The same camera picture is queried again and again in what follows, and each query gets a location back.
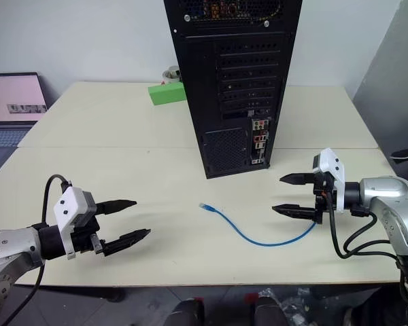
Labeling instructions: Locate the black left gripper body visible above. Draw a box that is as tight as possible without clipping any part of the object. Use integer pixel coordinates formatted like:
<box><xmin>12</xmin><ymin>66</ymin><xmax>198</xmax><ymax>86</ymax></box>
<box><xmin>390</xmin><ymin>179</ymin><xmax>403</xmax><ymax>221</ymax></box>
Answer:
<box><xmin>71</xmin><ymin>214</ymin><xmax>107</xmax><ymax>256</ymax></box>

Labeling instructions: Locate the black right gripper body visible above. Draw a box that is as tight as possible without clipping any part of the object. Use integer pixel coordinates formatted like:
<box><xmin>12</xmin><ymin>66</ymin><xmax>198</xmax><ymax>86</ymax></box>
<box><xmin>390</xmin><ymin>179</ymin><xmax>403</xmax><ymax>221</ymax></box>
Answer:
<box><xmin>311</xmin><ymin>171</ymin><xmax>338</xmax><ymax>225</ymax></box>

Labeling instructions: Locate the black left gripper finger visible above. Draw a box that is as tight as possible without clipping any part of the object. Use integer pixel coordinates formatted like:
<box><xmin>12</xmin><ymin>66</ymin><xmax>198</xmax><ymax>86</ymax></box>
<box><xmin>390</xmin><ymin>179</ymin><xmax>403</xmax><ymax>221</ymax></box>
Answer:
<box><xmin>95</xmin><ymin>200</ymin><xmax>138</xmax><ymax>217</ymax></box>
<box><xmin>100</xmin><ymin>228</ymin><xmax>152</xmax><ymax>257</ymax></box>

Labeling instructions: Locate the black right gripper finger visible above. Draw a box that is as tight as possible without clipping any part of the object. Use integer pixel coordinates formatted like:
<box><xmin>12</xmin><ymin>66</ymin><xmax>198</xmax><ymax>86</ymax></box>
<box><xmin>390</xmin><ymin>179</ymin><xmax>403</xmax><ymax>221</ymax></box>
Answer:
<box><xmin>279</xmin><ymin>173</ymin><xmax>315</xmax><ymax>186</ymax></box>
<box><xmin>271</xmin><ymin>203</ymin><xmax>317</xmax><ymax>222</ymax></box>

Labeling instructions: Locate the dark rounded robot foot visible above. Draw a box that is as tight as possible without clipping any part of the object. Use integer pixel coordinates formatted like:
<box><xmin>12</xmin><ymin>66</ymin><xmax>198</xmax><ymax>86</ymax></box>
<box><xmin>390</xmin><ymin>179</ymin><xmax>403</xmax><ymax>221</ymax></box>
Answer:
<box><xmin>254</xmin><ymin>295</ymin><xmax>288</xmax><ymax>326</ymax></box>
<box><xmin>165</xmin><ymin>297</ymin><xmax>205</xmax><ymax>326</ymax></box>

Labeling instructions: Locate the black computer tower case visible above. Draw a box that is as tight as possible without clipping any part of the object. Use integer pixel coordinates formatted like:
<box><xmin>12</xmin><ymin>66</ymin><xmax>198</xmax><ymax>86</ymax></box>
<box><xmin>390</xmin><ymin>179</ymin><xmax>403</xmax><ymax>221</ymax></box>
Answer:
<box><xmin>163</xmin><ymin>0</ymin><xmax>303</xmax><ymax>179</ymax></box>

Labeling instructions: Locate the green rectangular block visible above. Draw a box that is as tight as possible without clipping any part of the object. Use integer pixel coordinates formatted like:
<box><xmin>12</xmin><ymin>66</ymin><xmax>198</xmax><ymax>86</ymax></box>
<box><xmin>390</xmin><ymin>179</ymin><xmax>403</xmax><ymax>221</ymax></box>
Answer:
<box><xmin>148</xmin><ymin>81</ymin><xmax>186</xmax><ymax>107</ymax></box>

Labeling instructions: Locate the grey panel board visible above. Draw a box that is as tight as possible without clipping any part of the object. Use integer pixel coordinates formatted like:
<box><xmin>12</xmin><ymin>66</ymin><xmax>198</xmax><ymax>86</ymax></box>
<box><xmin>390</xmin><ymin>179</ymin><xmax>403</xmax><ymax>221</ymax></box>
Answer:
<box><xmin>352</xmin><ymin>0</ymin><xmax>408</xmax><ymax>167</ymax></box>

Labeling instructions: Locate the open laptop with pink screen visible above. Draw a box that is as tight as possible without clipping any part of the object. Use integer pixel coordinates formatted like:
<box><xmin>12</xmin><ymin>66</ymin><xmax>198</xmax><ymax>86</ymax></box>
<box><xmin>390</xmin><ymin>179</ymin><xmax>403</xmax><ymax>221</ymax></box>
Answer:
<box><xmin>0</xmin><ymin>71</ymin><xmax>49</xmax><ymax>170</ymax></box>

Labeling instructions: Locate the white tape roll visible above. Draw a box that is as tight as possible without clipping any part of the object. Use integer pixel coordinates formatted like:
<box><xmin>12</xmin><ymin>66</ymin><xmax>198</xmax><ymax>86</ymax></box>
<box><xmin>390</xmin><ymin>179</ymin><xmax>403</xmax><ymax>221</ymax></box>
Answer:
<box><xmin>161</xmin><ymin>65</ymin><xmax>182</xmax><ymax>85</ymax></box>

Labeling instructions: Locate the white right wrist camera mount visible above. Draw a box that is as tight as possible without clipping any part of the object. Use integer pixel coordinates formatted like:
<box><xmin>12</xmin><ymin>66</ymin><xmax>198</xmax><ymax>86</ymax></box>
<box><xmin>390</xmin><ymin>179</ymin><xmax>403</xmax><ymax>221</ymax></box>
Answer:
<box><xmin>313</xmin><ymin>147</ymin><xmax>346</xmax><ymax>213</ymax></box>

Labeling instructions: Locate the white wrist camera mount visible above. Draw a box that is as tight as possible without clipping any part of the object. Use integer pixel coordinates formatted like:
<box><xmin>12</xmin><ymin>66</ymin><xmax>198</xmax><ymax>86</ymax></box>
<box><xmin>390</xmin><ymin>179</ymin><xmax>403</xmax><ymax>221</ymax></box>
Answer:
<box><xmin>53</xmin><ymin>186</ymin><xmax>96</xmax><ymax>261</ymax></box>
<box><xmin>313</xmin><ymin>147</ymin><xmax>346</xmax><ymax>213</ymax></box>

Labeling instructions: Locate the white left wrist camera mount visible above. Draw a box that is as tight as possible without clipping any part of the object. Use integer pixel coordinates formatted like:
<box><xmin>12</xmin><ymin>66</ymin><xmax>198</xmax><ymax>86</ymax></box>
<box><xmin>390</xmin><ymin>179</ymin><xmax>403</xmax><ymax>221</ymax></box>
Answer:
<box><xmin>53</xmin><ymin>186</ymin><xmax>96</xmax><ymax>261</ymax></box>

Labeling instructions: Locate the blue ethernet cable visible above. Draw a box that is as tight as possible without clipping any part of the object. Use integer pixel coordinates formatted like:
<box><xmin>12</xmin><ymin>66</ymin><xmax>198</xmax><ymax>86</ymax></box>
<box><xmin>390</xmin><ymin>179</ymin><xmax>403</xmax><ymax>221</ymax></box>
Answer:
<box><xmin>198</xmin><ymin>202</ymin><xmax>317</xmax><ymax>247</ymax></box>

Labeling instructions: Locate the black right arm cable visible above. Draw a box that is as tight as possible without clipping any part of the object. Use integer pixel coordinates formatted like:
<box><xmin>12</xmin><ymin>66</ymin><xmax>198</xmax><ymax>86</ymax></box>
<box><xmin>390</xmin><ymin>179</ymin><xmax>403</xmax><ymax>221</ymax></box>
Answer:
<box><xmin>327</xmin><ymin>189</ymin><xmax>404</xmax><ymax>260</ymax></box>

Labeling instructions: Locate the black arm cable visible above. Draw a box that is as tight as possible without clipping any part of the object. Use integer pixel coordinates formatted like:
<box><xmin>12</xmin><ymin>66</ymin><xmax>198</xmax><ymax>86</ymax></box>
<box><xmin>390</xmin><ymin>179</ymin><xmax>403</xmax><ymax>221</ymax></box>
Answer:
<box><xmin>0</xmin><ymin>174</ymin><xmax>71</xmax><ymax>326</ymax></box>
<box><xmin>327</xmin><ymin>189</ymin><xmax>404</xmax><ymax>260</ymax></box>

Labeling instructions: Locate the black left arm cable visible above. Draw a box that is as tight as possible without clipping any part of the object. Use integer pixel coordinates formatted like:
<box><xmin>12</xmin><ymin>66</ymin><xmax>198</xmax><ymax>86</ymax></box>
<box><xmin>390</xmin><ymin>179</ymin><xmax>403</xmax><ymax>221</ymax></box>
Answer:
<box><xmin>0</xmin><ymin>174</ymin><xmax>71</xmax><ymax>326</ymax></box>

